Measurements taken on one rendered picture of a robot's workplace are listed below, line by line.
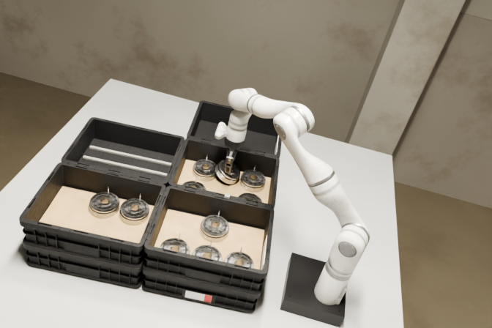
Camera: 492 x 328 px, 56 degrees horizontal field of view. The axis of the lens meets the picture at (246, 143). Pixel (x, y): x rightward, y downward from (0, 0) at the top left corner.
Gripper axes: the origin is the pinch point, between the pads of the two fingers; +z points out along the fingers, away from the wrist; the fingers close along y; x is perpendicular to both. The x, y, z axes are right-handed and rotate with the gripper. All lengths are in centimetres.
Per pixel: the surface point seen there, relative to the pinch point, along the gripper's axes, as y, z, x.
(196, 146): 9.2, 2.4, 15.3
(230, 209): -20.2, 3.6, -4.6
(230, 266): -48.5, -0.1, -9.2
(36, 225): -50, 0, 52
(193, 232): -29.7, 9.8, 6.0
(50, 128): 104, 93, 133
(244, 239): -27.4, 9.8, -12.2
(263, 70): 144, 31, -2
